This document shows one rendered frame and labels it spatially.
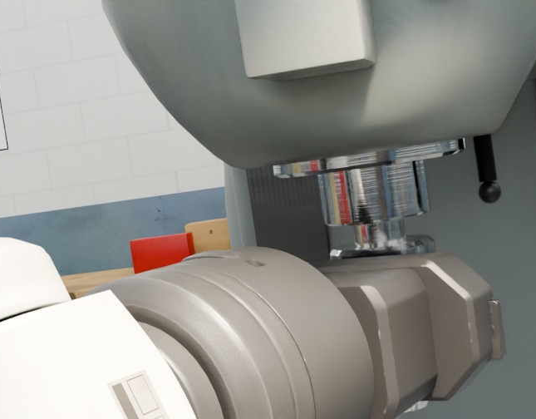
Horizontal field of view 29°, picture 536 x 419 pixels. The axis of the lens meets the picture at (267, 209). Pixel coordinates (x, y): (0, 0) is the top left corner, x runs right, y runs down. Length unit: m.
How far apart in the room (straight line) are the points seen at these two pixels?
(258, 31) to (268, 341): 0.10
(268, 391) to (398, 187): 0.17
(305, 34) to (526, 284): 0.53
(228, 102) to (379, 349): 0.11
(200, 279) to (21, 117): 4.89
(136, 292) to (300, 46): 0.09
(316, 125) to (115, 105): 4.63
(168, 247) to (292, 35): 4.00
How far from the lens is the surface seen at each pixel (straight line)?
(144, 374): 0.27
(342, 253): 0.44
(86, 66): 5.05
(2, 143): 5.23
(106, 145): 5.01
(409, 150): 0.42
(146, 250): 4.35
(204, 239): 4.35
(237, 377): 0.29
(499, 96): 0.40
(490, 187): 0.45
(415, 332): 0.38
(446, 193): 0.83
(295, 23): 0.33
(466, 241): 0.83
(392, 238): 0.45
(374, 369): 0.36
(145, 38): 0.40
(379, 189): 0.43
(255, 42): 0.33
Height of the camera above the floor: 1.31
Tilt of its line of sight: 3 degrees down
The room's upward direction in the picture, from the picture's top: 8 degrees counter-clockwise
